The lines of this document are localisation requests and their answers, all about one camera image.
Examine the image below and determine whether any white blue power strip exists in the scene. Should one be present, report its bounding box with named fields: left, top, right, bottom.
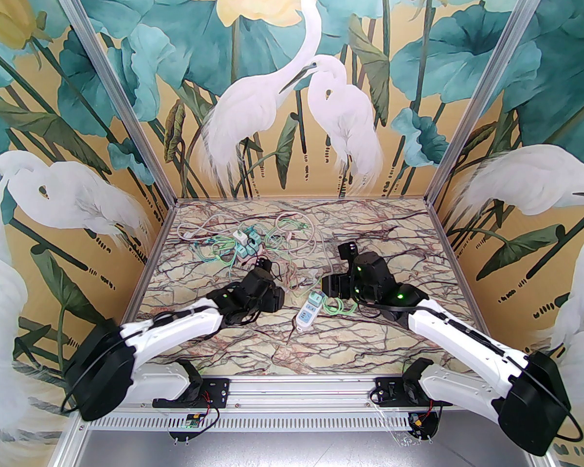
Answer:
left=293, top=289, right=323, bottom=333

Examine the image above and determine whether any white perforated strip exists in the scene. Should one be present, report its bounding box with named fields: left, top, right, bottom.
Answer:
left=80, top=414, right=412, bottom=431

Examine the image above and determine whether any grey metal shelf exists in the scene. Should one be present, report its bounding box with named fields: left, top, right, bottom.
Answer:
left=54, top=431, right=555, bottom=467

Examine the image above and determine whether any light green USB cable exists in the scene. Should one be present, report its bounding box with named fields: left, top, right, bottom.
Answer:
left=192, top=235, right=246, bottom=267
left=320, top=296, right=358, bottom=319

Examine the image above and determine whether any teal USB cable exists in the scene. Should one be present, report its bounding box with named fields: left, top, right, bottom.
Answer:
left=195, top=241, right=254, bottom=273

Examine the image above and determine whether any pale pink cable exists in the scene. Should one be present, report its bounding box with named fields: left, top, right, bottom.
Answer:
left=265, top=211, right=322, bottom=290

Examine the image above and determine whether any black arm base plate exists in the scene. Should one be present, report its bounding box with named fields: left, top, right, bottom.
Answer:
left=153, top=377, right=230, bottom=408
left=374, top=377, right=419, bottom=407

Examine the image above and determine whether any aluminium rail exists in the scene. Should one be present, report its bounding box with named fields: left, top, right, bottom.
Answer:
left=75, top=375, right=536, bottom=410

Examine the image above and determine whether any small circuit board with wires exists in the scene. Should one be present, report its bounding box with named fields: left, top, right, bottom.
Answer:
left=404, top=409, right=441, bottom=444
left=168, top=409, right=219, bottom=444

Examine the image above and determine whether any aluminium frame post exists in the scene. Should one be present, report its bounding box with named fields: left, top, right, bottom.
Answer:
left=44, top=0, right=178, bottom=205
left=424, top=0, right=559, bottom=205

